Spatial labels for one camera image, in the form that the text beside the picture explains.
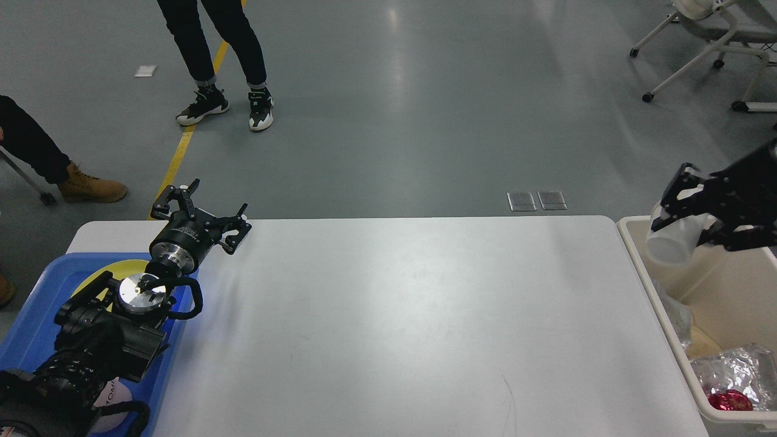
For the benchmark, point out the beige plastic bin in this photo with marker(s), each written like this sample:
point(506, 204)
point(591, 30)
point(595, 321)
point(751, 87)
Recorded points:
point(732, 297)

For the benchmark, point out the tan work boot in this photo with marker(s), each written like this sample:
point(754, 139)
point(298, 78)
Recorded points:
point(81, 187)

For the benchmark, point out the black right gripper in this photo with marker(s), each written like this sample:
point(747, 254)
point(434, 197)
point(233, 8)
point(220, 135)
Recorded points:
point(741, 197)

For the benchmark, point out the left floor outlet cover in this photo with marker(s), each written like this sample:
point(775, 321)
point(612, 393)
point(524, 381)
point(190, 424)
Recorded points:
point(521, 201)

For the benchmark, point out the right floor outlet cover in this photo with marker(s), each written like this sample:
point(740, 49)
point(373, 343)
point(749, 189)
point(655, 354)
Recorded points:
point(552, 200)

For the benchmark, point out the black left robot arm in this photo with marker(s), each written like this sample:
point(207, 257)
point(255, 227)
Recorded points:
point(113, 328)

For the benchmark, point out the yellow plate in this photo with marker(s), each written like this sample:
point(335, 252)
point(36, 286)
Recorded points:
point(119, 269)

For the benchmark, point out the grey chair leg caster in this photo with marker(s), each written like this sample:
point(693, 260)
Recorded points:
point(45, 197)

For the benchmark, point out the crushed red soda can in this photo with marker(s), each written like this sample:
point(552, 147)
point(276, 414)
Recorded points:
point(730, 399)

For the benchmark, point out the brown paper napkin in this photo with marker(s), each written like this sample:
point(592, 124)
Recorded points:
point(702, 345)

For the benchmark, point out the white office chair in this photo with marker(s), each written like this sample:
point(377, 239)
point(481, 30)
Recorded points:
point(745, 27)

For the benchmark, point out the seated person black shoe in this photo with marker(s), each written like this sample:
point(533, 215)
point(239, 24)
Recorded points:
point(209, 101)

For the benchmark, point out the pink mug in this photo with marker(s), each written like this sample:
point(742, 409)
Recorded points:
point(114, 392)

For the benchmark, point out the aluminium foil piece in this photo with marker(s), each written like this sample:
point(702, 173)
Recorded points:
point(680, 316)

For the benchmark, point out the aluminium foil tray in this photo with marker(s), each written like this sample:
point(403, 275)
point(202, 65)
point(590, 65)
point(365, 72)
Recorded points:
point(749, 369)

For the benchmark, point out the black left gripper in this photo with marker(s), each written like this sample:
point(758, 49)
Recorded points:
point(183, 243)

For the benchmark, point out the black trouser leg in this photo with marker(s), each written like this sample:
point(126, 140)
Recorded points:
point(26, 140)

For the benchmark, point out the black green sneaker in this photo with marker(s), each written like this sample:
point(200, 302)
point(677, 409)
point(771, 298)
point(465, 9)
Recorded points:
point(261, 104)

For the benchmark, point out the floor outlet cover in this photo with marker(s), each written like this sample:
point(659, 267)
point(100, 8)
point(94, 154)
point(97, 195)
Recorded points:
point(552, 200)
point(521, 201)

